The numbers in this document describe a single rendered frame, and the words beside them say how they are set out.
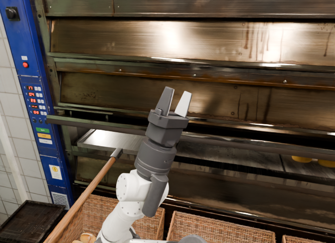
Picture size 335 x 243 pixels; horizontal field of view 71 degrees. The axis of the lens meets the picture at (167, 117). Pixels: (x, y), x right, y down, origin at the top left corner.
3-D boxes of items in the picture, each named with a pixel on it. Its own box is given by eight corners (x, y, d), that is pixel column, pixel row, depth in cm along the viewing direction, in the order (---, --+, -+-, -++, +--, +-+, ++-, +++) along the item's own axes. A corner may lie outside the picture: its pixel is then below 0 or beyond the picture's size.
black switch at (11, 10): (10, 20, 113) (3, -5, 108) (20, 20, 111) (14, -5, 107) (3, 21, 109) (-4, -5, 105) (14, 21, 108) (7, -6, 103)
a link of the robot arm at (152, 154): (199, 122, 58) (182, 165, 60) (169, 108, 63) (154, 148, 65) (171, 121, 48) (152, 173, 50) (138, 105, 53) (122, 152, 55)
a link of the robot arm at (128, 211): (164, 170, 63) (143, 199, 69) (135, 168, 58) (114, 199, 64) (172, 191, 58) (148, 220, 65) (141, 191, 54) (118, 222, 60)
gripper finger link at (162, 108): (176, 90, 50) (167, 117, 51) (165, 85, 52) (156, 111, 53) (172, 89, 49) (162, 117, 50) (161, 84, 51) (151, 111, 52)
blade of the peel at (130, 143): (167, 159, 127) (167, 155, 126) (77, 146, 139) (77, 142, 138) (180, 128, 159) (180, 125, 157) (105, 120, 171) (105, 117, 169)
